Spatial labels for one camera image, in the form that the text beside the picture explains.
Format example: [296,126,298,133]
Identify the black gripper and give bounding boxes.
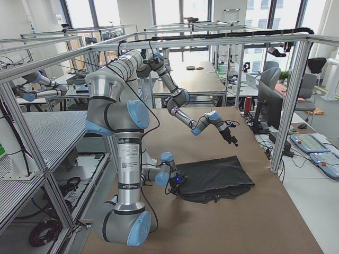
[221,129,238,147]
[166,174,188,195]

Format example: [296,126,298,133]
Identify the black printed t-shirt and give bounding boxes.
[177,156,255,203]

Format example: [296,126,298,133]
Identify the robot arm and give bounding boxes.
[85,71,151,246]
[117,50,238,146]

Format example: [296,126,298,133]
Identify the black Huawei monitor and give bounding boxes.
[252,81,283,134]

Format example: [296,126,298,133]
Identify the blue teach pendant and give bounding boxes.
[309,152,338,180]
[290,134,331,153]

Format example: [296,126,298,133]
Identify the grey office chair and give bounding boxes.
[295,74,317,117]

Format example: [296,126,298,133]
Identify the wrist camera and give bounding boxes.
[225,120,239,128]

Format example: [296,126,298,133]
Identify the aluminium frame post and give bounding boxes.
[270,41,312,174]

